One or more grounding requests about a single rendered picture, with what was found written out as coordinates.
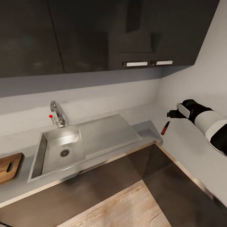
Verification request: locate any parer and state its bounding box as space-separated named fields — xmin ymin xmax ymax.
xmin=161 ymin=121 xmax=170 ymax=134

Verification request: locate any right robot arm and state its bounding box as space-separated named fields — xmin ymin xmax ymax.
xmin=167 ymin=100 xmax=227 ymax=157

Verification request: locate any cutting board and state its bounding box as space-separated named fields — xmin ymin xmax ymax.
xmin=0 ymin=153 xmax=24 ymax=184

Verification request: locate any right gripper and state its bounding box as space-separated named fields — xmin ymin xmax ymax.
xmin=167 ymin=109 xmax=186 ymax=119

